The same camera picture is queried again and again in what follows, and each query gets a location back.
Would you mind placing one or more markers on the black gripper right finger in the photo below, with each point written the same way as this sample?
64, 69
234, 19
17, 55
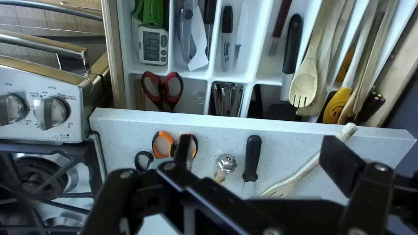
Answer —
367, 186

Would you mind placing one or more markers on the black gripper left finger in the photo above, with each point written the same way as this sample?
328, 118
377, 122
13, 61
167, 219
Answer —
129, 196

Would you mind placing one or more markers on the slotted wooden spoon in drawer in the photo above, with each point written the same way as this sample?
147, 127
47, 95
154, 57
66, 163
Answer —
305, 80

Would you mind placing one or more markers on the open wooden drawer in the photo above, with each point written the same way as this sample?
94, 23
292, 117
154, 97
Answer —
392, 74

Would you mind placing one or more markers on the white digital kitchen timer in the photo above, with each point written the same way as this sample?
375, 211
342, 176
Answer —
153, 46

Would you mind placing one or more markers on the yellow smiley spatula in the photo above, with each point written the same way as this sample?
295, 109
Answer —
338, 100

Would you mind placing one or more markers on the silver metal bottle stopper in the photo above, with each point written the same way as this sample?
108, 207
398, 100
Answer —
226, 164

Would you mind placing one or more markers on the stainless steel stove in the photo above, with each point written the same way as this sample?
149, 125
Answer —
51, 165

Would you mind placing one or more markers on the black sharpie marker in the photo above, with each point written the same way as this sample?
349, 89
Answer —
226, 36

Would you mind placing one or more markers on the orange handled scissors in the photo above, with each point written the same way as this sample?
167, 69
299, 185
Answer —
163, 148

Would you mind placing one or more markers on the black knife handle in drawer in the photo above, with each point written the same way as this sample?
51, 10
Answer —
371, 105

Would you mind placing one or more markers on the black handled tool on counter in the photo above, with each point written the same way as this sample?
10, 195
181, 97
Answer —
252, 156

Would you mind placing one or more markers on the red handled scissors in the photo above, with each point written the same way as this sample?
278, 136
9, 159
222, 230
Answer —
163, 92

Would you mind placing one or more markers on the black handled spatula in drawer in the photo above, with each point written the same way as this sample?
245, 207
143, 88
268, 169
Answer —
283, 110

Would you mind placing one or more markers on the green handled tool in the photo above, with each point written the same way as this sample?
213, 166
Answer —
151, 12

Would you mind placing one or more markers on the dark red handled utensil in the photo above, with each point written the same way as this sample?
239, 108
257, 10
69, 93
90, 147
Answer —
278, 27

